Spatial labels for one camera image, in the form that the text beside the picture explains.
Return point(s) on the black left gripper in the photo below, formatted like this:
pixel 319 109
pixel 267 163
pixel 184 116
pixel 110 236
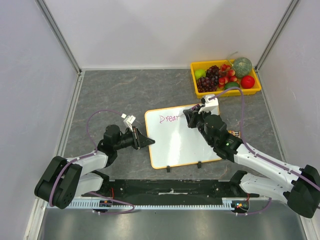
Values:
pixel 140 141

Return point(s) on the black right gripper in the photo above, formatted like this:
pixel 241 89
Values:
pixel 196 117

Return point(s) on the white marker with purple cap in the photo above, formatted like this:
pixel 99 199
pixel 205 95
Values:
pixel 181 115

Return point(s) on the orange framed whiteboard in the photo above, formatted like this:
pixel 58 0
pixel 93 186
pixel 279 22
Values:
pixel 175 143

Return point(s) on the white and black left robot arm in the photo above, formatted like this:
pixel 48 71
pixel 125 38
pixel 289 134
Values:
pixel 67 178

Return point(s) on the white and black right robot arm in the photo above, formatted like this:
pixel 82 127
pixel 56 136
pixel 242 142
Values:
pixel 298 187

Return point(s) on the dark purple grape bunch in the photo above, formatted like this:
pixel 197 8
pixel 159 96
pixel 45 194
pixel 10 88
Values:
pixel 207 84

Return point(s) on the green apple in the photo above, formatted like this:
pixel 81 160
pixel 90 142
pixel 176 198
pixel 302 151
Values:
pixel 199 73

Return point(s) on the dark red grape bunch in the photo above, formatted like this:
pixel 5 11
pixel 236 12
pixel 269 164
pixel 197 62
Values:
pixel 213 71

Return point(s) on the yellow candy packet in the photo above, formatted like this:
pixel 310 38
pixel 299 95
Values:
pixel 235 133

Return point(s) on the red cherry cluster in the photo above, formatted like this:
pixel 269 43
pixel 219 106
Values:
pixel 227 74

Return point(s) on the red apple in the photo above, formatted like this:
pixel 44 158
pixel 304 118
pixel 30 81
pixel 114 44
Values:
pixel 247 82

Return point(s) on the green netted melon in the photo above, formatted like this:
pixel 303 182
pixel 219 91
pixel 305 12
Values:
pixel 242 67

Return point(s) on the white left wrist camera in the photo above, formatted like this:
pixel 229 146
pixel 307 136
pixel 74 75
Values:
pixel 128 121

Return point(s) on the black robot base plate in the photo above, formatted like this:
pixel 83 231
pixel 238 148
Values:
pixel 171 191

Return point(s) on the left aluminium floor rail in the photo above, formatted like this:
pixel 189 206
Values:
pixel 64 135

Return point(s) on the light blue slotted cable duct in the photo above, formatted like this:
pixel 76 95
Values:
pixel 100 204

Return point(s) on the left aluminium frame post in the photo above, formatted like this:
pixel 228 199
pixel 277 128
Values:
pixel 58 34

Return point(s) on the aluminium frame post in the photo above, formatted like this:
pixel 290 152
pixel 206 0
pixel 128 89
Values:
pixel 277 33
pixel 58 34

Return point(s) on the right aluminium frame post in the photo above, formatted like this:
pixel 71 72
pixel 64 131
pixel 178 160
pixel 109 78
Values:
pixel 277 33

